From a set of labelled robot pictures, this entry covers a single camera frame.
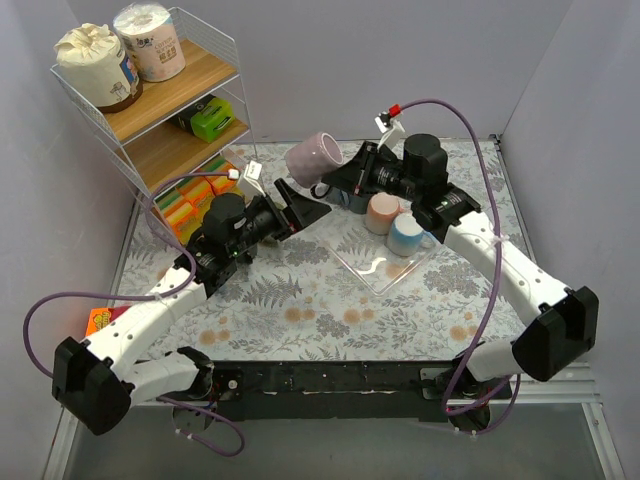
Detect peach pink mug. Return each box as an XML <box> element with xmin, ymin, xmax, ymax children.
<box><xmin>364</xmin><ymin>193</ymin><xmax>402</xmax><ymax>235</ymax></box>

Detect mauve pink mug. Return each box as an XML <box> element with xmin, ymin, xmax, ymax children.
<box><xmin>285</xmin><ymin>132</ymin><xmax>345</xmax><ymax>199</ymax></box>

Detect blue white mug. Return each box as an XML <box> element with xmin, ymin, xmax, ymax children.
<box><xmin>386</xmin><ymin>213</ymin><xmax>436</xmax><ymax>257</ymax></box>

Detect green mug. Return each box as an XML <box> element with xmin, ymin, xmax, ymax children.
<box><xmin>260</xmin><ymin>235</ymin><xmax>279</xmax><ymax>247</ymax></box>

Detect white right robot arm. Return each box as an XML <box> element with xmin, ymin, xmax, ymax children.
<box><xmin>321</xmin><ymin>134</ymin><xmax>599</xmax><ymax>398</ymax></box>

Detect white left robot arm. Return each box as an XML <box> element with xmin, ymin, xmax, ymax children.
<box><xmin>52</xmin><ymin>179</ymin><xmax>331</xmax><ymax>435</ymax></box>

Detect teal grey mug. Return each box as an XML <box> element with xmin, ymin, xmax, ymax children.
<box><xmin>335</xmin><ymin>190</ymin><xmax>371</xmax><ymax>215</ymax></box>

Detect clear acrylic tray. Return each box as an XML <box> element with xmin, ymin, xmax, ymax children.
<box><xmin>314</xmin><ymin>217</ymin><xmax>440</xmax><ymax>296</ymax></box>

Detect colourful sponge packs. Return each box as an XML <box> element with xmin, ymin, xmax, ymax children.
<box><xmin>152</xmin><ymin>155</ymin><xmax>242</xmax><ymax>245</ymax></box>

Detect floral table mat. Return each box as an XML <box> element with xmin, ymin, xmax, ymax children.
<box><xmin>118</xmin><ymin>139</ymin><xmax>529</xmax><ymax>361</ymax></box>

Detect green tissue box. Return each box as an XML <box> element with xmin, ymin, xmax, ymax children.
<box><xmin>168</xmin><ymin>94</ymin><xmax>235</xmax><ymax>143</ymax></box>

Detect orange pink candy box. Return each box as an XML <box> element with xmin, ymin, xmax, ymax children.
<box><xmin>85</xmin><ymin>305</ymin><xmax>130</xmax><ymax>337</ymax></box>

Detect white toilet paper pack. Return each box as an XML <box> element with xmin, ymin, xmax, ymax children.
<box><xmin>113</xmin><ymin>2</ymin><xmax>186</xmax><ymax>83</ymax></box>

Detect cream toilet paper roll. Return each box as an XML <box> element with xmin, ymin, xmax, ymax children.
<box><xmin>54</xmin><ymin>23</ymin><xmax>143</xmax><ymax>113</ymax></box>

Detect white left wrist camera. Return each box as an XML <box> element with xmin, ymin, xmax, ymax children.
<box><xmin>236</xmin><ymin>160</ymin><xmax>265</xmax><ymax>203</ymax></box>

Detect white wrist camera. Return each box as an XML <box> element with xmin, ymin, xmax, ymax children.
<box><xmin>236</xmin><ymin>160</ymin><xmax>265</xmax><ymax>203</ymax></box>
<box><xmin>375</xmin><ymin>112</ymin><xmax>406</xmax><ymax>150</ymax></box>

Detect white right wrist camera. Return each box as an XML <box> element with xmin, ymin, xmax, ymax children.
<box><xmin>375</xmin><ymin>112</ymin><xmax>406</xmax><ymax>150</ymax></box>

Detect white wire wooden shelf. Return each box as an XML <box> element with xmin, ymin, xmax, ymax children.
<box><xmin>51</xmin><ymin>6</ymin><xmax>255</xmax><ymax>201</ymax></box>

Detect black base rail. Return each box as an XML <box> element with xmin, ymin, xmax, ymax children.
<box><xmin>164</xmin><ymin>357</ymin><xmax>514</xmax><ymax>424</ymax></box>

